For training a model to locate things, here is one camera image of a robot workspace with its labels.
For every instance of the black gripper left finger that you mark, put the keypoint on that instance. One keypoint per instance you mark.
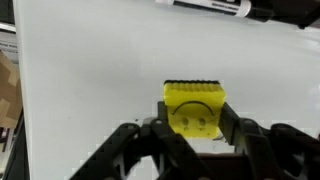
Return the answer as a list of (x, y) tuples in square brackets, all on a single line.
[(117, 156)]

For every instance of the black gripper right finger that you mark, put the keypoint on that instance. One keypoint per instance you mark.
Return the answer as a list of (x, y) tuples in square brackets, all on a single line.
[(281, 152)]

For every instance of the yellow smiley eraser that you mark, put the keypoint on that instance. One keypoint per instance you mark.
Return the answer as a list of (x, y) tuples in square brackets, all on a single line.
[(194, 107)]

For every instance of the white whiteboard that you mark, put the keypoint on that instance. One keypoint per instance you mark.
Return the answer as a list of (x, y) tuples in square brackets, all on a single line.
[(88, 66)]

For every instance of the black whiteboard marker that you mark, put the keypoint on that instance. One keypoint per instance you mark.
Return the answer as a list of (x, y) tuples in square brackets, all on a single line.
[(259, 10)]

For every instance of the small dark wooden stand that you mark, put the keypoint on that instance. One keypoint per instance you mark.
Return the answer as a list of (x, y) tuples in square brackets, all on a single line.
[(302, 13)]

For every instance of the cardboard box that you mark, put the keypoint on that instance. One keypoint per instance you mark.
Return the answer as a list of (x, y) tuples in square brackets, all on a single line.
[(10, 93)]

